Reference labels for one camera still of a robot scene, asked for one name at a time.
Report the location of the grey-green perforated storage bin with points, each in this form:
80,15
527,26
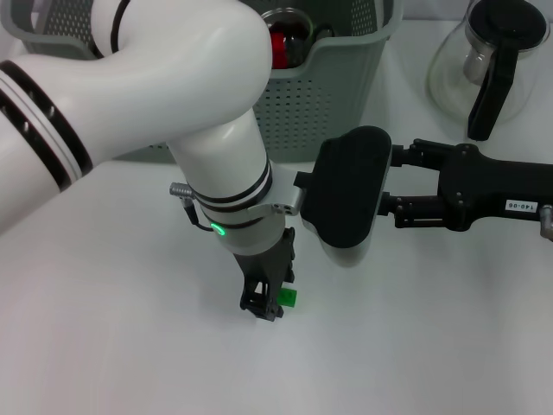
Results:
328,86

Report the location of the dark red long brick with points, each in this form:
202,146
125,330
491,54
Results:
280,52

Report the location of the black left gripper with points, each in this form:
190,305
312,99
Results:
268,263

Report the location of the green building brick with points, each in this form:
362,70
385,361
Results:
289,297

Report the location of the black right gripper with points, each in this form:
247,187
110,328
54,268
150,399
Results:
497,186

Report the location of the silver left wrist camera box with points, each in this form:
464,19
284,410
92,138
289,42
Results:
345,194

